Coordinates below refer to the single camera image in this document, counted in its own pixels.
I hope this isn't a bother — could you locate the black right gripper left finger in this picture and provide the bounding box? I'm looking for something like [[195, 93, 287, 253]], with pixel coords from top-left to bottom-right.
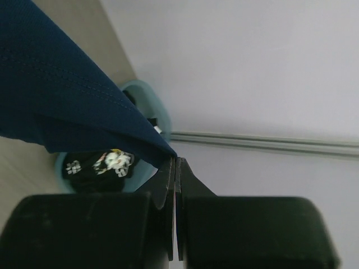
[[1, 159, 174, 268]]

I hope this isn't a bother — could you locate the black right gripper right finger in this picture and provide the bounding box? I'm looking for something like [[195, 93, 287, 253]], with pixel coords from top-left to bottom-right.
[[175, 158, 340, 268]]

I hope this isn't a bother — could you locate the navy blue t shirt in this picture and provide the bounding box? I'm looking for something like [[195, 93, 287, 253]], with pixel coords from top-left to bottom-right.
[[1, 1, 176, 168]]

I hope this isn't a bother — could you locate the teal plastic bin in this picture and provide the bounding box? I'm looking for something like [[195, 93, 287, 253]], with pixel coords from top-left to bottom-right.
[[56, 80, 172, 193]]

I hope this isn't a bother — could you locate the black printed t shirt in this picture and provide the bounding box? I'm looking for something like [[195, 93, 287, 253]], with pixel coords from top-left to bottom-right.
[[62, 92, 160, 193]]

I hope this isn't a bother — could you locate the right aluminium frame post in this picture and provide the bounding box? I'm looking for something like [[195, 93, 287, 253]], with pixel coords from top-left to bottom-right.
[[171, 132, 358, 161]]

